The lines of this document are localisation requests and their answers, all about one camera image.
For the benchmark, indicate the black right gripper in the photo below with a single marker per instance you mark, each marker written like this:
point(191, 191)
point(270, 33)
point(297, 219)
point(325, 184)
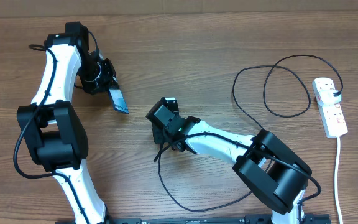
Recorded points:
point(160, 137)

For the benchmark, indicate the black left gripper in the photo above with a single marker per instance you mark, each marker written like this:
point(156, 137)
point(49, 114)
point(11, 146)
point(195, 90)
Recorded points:
point(104, 84)

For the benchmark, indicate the Galaxy S24 smartphone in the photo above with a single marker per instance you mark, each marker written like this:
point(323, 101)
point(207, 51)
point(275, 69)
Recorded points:
point(117, 99)

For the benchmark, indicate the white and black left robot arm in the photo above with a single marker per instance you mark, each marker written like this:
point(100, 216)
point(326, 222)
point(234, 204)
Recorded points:
point(53, 141)

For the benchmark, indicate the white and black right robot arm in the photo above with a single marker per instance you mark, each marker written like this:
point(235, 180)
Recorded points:
point(271, 170)

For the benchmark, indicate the white charger plug adapter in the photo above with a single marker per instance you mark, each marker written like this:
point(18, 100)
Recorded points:
point(328, 97)

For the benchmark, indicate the white power strip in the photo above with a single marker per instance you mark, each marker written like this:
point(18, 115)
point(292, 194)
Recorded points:
point(332, 116)

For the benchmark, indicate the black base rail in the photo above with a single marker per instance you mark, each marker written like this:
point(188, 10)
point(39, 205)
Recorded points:
point(247, 219)

